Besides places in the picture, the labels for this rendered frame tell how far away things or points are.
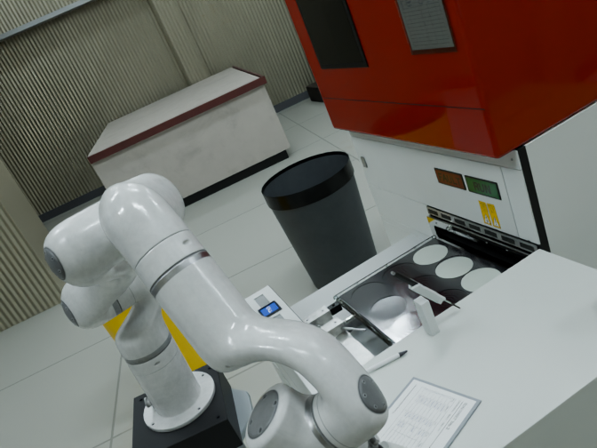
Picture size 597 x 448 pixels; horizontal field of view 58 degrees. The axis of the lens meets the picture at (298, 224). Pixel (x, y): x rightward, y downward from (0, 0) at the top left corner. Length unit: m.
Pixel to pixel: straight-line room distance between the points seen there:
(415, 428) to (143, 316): 0.64
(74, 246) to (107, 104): 8.03
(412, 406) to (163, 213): 0.59
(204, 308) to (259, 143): 5.56
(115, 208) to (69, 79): 8.19
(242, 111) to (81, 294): 5.05
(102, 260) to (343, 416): 0.44
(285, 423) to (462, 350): 0.57
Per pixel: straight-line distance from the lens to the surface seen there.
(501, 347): 1.13
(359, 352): 1.37
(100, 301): 1.16
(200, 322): 0.67
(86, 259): 0.86
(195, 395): 1.42
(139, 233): 0.70
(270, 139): 6.21
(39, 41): 8.93
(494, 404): 1.03
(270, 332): 0.65
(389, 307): 1.44
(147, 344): 1.30
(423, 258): 1.59
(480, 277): 1.44
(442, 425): 1.02
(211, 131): 6.10
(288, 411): 0.65
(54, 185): 9.19
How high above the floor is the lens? 1.71
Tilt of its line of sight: 22 degrees down
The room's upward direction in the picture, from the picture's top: 24 degrees counter-clockwise
